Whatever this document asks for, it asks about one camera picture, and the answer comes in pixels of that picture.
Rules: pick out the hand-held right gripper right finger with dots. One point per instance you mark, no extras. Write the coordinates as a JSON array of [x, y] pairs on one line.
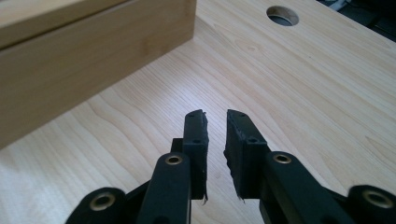
[[243, 161]]

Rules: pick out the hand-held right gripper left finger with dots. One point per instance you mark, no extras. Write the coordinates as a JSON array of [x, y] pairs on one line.
[[197, 155]]

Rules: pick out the light brown wooden box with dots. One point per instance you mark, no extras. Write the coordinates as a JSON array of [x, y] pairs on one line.
[[93, 71]]

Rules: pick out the wooden box lid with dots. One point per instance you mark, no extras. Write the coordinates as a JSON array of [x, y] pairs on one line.
[[46, 18]]

